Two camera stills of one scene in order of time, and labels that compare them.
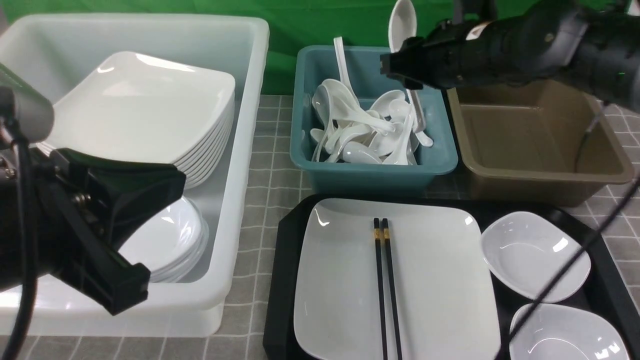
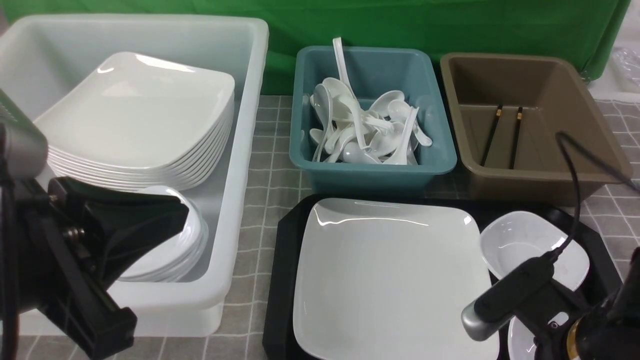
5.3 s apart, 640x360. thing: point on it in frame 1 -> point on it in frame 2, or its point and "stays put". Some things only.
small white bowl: (528, 254) stays put
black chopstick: (394, 312) -> (516, 136)
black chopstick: (381, 288) -> (499, 112)
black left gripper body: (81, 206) -> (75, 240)
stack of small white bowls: (172, 244) stays put
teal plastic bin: (311, 66) stays put
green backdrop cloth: (292, 23) stays put
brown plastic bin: (538, 143) stays put
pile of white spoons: (384, 128) stays put
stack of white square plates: (132, 107) stays put
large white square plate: (444, 294) stays put
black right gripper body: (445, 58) -> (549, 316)
